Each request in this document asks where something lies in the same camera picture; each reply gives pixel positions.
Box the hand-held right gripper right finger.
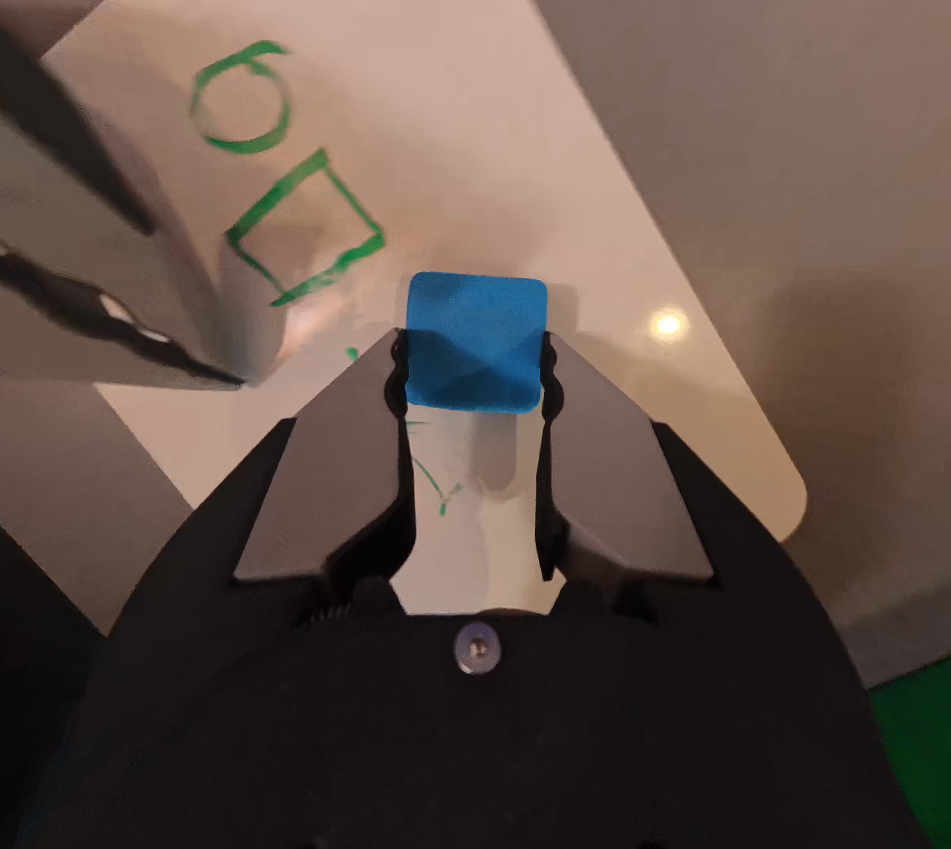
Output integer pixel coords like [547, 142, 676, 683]
[535, 333, 717, 583]

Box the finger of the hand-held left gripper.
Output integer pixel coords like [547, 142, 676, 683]
[0, 250, 248, 391]
[0, 27, 225, 376]

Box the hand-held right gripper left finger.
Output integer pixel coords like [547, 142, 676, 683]
[233, 328, 417, 583]

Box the blue eraser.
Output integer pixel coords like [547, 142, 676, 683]
[405, 271, 550, 415]

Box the white whiteboard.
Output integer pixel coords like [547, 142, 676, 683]
[41, 0, 810, 617]

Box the green plastic bin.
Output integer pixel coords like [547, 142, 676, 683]
[865, 666, 951, 849]

